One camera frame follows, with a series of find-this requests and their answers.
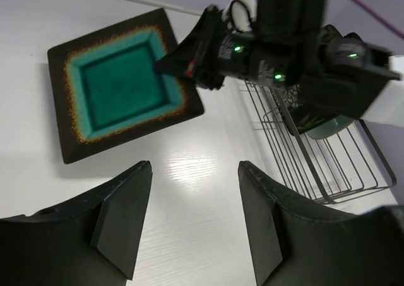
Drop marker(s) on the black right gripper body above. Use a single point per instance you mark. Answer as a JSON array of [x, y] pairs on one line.
[[278, 50]]

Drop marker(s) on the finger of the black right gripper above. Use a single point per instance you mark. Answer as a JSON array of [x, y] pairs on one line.
[[182, 60]]

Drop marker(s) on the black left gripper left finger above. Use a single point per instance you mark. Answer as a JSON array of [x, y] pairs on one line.
[[90, 239]]

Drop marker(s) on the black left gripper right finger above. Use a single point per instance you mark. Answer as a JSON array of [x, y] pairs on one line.
[[296, 241]]

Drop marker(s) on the black white floral square plate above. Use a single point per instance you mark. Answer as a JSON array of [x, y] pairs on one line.
[[305, 116]]

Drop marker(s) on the square teal black plate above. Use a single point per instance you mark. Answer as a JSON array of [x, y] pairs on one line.
[[106, 91]]

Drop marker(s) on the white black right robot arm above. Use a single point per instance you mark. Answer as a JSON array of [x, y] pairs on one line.
[[350, 78]]

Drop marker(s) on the light green round plate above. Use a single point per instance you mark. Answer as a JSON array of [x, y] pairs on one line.
[[330, 128]]

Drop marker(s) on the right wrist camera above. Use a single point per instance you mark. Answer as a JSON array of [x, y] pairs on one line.
[[238, 15]]

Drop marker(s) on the black wire dish rack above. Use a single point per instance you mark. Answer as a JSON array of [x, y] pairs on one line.
[[343, 167]]

